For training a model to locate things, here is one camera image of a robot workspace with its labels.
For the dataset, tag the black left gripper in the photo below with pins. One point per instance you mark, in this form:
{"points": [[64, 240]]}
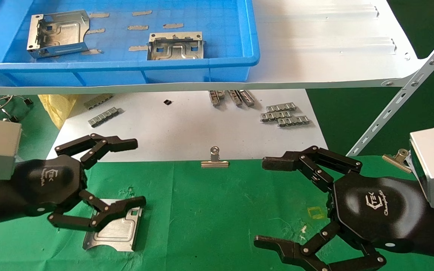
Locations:
{"points": [[40, 184]]}

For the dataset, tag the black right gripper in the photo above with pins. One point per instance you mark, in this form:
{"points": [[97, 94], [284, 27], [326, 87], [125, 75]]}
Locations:
{"points": [[382, 214]]}

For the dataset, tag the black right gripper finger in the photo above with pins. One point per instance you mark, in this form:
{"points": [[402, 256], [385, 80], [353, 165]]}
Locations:
{"points": [[281, 163]]}

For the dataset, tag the stamped metal bracket part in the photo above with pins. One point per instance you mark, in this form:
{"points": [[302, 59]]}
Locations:
{"points": [[175, 51], [115, 233], [58, 30]]}

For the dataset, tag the small grey comb part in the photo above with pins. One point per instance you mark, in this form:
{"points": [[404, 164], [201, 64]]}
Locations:
{"points": [[294, 121], [214, 98], [221, 94], [247, 98], [98, 101], [235, 98], [275, 116], [104, 116], [281, 107]]}

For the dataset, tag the silver binder clip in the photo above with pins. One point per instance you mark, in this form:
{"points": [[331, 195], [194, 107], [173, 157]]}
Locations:
{"points": [[396, 162], [215, 163]]}

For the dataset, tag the tiny black clip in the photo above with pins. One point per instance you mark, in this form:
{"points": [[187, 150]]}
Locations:
{"points": [[167, 101]]}

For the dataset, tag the green cloth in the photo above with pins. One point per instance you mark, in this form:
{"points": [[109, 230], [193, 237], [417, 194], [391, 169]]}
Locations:
{"points": [[209, 218]]}

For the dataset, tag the yellow cloth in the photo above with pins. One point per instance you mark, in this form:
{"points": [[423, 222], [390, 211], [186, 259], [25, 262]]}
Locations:
{"points": [[57, 109]]}

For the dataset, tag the small black connector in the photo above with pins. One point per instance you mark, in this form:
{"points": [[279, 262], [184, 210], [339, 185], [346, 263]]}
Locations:
{"points": [[28, 101], [13, 119]]}

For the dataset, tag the white metal shelf board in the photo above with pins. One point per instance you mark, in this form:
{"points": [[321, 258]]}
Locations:
{"points": [[315, 45]]}

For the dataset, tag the long white slotted strut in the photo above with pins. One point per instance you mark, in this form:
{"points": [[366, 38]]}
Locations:
{"points": [[401, 96]]}

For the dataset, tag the blue plastic bin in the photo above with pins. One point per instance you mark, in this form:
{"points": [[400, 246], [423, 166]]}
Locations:
{"points": [[220, 37]]}

